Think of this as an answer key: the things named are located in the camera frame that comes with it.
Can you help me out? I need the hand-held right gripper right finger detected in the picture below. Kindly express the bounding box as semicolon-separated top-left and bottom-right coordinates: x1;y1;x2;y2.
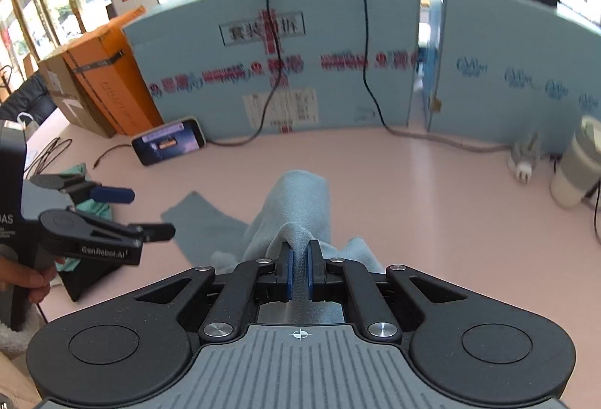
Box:
307;240;470;341

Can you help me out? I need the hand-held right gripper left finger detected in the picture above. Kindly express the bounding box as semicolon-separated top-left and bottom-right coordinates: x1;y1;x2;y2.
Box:
134;242;296;344

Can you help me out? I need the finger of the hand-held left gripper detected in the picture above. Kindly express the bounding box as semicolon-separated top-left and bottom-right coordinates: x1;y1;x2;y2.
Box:
30;174;135;206
40;208;177;267

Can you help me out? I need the teal green shirt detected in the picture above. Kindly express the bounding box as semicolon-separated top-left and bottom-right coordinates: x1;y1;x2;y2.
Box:
56;162;114;271

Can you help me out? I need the light blue shirt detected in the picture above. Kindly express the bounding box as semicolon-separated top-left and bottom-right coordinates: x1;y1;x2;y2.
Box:
160;169;385;325

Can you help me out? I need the person's left hand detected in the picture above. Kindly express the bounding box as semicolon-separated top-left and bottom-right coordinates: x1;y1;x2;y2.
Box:
0;244;66;304

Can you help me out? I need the black chair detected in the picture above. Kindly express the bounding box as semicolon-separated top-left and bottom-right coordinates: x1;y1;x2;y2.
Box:
0;73;58;124

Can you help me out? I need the smartphone in white case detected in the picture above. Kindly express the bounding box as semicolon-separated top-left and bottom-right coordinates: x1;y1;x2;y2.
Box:
131;118;207;166

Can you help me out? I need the brown cardboard box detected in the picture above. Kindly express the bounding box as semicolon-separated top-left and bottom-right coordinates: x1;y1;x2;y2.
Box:
36;49;118;139

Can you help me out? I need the orange cardboard box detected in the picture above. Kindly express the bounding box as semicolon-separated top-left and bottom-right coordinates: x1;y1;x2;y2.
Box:
61;5;165;137

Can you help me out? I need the blue box with red print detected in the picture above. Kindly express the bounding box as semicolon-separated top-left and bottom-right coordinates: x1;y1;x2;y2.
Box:
121;0;421;142

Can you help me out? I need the person's beige coat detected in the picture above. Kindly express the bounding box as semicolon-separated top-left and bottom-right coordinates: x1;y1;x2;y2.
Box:
0;350;45;409

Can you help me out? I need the white grey plug-in device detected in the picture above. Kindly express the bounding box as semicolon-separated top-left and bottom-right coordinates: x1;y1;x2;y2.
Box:
507;132;545;185

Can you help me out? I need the blue box with blue logos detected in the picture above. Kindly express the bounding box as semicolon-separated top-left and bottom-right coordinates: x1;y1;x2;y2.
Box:
421;0;601;156

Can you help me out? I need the white mug with grey sleeve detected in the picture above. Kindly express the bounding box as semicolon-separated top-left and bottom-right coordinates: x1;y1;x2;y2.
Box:
550;115;601;209

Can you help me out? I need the thin black looped cable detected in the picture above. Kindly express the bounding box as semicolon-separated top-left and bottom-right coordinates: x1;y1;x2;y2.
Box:
23;137;64;177

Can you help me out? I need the thin black cable with jack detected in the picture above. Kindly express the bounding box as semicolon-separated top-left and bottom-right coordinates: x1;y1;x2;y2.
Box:
94;145;137;170

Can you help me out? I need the black phone cable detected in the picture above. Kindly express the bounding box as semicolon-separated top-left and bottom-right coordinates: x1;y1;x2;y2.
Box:
205;0;283;147

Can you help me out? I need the thick black power cable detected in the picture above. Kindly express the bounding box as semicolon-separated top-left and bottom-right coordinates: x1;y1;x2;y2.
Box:
362;0;515;155

